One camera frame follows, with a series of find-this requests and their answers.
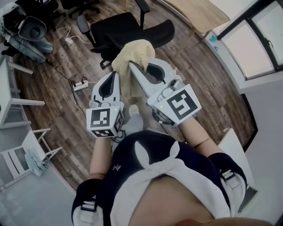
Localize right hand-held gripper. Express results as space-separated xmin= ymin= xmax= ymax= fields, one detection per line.
xmin=129 ymin=57 xmax=203 ymax=128

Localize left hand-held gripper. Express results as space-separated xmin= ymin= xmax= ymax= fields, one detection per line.
xmin=85 ymin=71 xmax=125 ymax=138

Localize yellow checked clothes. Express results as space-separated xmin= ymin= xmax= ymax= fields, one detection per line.
xmin=111 ymin=39 xmax=156 ymax=104

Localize black swivel chair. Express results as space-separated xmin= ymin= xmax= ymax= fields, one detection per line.
xmin=76 ymin=0 xmax=175 ymax=70

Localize person's left forearm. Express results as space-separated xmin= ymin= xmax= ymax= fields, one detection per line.
xmin=89 ymin=136 xmax=115 ymax=180

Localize person's right forearm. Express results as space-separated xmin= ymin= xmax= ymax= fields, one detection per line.
xmin=178 ymin=116 xmax=224 ymax=158

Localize black office chair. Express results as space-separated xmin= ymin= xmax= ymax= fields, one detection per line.
xmin=15 ymin=0 xmax=67 ymax=31
xmin=61 ymin=0 xmax=100 ymax=18

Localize white slatted chair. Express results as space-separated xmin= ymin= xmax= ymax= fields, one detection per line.
xmin=0 ymin=128 xmax=64 ymax=181

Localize white power strip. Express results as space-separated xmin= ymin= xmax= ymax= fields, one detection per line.
xmin=73 ymin=80 xmax=90 ymax=91

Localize person's white shoe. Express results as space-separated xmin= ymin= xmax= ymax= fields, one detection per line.
xmin=128 ymin=104 xmax=139 ymax=117

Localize person's navy white shirt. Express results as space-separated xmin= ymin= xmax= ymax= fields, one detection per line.
xmin=71 ymin=129 xmax=248 ymax=226

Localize light wooden table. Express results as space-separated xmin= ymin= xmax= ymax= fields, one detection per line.
xmin=156 ymin=0 xmax=231 ymax=42

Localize black framed window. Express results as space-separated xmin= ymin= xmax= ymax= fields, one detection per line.
xmin=218 ymin=0 xmax=283 ymax=80

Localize white table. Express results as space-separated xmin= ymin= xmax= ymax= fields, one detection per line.
xmin=0 ymin=58 xmax=46 ymax=129

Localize black framed panel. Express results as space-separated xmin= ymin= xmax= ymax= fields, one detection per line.
xmin=240 ymin=93 xmax=259 ymax=153

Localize person's face and neck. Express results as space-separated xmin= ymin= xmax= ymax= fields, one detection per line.
xmin=132 ymin=173 xmax=276 ymax=226

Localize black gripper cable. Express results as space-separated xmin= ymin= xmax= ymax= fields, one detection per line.
xmin=111 ymin=129 xmax=126 ymax=143
xmin=151 ymin=110 xmax=175 ymax=126

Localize black floor cable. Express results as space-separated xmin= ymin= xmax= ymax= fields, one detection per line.
xmin=45 ymin=59 xmax=89 ymax=120

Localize white shoulder strap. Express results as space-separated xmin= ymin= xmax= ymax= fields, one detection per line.
xmin=73 ymin=200 xmax=99 ymax=226
xmin=220 ymin=169 xmax=247 ymax=199

